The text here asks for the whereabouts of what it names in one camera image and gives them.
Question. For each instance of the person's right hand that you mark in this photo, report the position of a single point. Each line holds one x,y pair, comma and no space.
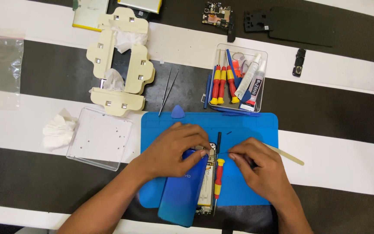
265,169

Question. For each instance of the person's left hand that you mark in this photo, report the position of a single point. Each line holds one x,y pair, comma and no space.
170,149

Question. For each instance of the blue phone back cover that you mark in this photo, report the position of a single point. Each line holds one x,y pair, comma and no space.
182,191

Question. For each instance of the beige flat pry stick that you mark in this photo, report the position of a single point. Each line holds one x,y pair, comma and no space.
291,157

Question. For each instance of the blue triangular pick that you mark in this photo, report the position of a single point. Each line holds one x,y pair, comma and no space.
178,112
246,96

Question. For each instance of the red yellow screwdriver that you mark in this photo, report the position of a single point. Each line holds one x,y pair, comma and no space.
218,178
231,86
222,86
215,86

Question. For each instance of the blue silicone work mat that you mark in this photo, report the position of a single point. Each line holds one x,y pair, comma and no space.
248,123

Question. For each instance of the black pen-shaped tool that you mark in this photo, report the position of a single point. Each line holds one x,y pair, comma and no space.
218,141

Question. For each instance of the opened phone with battery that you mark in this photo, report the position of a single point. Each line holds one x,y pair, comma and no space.
208,185

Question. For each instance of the scattered small black screws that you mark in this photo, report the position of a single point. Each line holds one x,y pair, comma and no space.
116,131

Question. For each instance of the metal tweezers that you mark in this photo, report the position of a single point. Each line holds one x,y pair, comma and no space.
168,89

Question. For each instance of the blue plastic spudger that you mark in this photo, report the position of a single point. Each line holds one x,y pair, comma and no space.
207,91

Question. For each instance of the clear plastic lid tray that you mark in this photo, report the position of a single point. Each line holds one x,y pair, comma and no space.
101,143

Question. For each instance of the beige phone clamp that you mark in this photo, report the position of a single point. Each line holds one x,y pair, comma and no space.
101,53
140,70
123,16
117,100

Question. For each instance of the glue tube with black label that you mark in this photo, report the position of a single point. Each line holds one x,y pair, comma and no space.
254,89

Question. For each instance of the black white striped tablecloth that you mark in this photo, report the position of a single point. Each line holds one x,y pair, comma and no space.
336,113

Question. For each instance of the white glue tube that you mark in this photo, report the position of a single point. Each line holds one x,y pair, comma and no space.
248,76

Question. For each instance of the black phone in clamps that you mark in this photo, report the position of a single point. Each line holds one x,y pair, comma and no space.
121,63

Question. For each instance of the orange plastic tool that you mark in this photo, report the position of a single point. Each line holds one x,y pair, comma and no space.
236,68

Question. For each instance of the blue pry tool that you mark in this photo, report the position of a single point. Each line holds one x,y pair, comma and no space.
230,60

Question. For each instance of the black speaker module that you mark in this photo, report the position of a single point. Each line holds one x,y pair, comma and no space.
299,63

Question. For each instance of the crumpled white tissue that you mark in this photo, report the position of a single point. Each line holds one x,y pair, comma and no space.
58,131

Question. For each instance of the clear plastic tool box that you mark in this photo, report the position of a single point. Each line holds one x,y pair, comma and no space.
261,53

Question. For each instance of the small black plastic strip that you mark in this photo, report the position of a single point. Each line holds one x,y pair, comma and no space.
231,34

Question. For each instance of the phone circuit board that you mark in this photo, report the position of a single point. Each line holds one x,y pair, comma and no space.
216,14

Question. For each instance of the black flat sheet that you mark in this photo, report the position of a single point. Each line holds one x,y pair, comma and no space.
300,27

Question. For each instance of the flat panel with yellow edge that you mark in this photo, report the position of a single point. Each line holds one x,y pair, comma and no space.
140,5

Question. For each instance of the phone battery with yellow edge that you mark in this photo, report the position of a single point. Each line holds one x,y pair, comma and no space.
88,13

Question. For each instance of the black plastic frame cover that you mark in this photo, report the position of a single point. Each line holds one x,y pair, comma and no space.
255,22

